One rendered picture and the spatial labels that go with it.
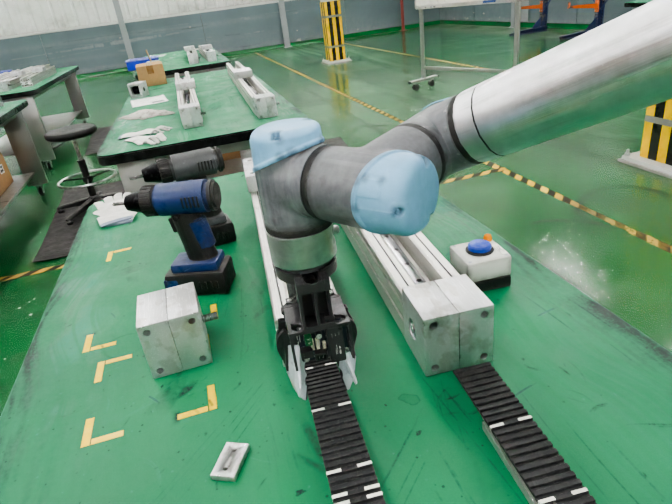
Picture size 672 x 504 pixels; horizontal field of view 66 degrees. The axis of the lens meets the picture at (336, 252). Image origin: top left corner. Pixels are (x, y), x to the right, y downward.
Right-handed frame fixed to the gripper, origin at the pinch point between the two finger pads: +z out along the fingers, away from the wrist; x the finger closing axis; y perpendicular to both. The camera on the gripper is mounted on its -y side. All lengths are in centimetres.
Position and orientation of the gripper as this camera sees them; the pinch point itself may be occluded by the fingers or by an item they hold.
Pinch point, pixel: (324, 382)
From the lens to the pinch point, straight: 71.9
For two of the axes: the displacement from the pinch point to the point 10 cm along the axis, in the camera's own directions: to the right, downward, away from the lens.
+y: 2.0, 4.2, -8.8
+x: 9.7, -1.9, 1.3
